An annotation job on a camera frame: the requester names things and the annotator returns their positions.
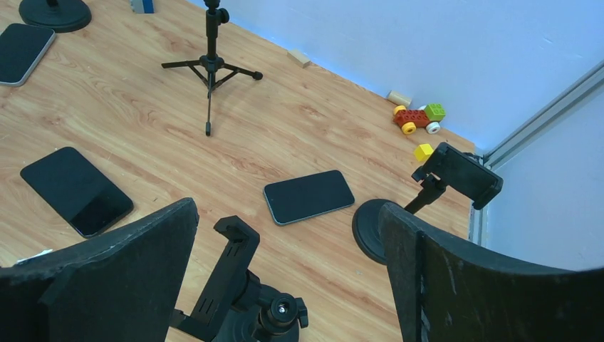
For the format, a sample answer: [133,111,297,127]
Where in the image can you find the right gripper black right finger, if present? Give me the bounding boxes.
[378,203,603,341]

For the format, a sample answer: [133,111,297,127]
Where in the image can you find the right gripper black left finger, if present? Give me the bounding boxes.
[1,197,199,341]

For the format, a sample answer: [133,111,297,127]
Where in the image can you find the black phone stand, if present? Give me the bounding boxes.
[170,216,309,341]
[352,142,504,265]
[19,0,92,33]

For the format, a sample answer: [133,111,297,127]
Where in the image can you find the black smartphone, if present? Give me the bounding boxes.
[264,170,355,226]
[20,147,134,239]
[1,23,56,87]

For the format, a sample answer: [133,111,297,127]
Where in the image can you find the yellow toy cube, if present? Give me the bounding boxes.
[413,144,434,162]

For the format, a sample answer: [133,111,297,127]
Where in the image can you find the red toy brick car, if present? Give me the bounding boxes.
[392,103,447,135]

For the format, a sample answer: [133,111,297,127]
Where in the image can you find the wooden cylinder block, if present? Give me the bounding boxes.
[387,90,412,108]

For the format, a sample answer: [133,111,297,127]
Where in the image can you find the wooden rectangular block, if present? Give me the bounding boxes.
[287,49,311,68]

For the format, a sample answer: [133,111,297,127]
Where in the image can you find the blue grey toy bricks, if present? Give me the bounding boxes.
[129,0,155,14]

